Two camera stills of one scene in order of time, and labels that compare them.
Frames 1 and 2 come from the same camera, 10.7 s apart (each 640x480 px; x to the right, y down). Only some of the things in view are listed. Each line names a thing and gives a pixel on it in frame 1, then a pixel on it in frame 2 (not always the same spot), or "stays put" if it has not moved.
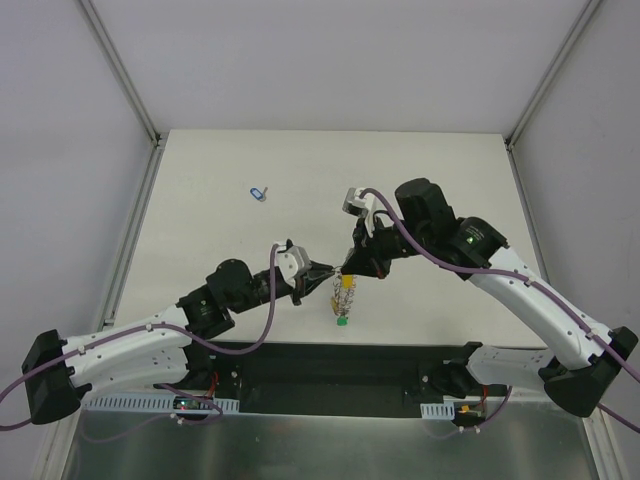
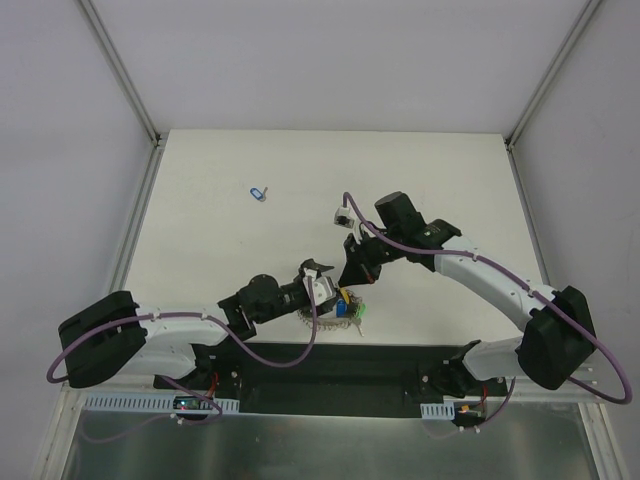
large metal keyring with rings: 343,296 → 335,323
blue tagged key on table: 257,194 stays put
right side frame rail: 528,209 stays put
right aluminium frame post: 511,137 stays put
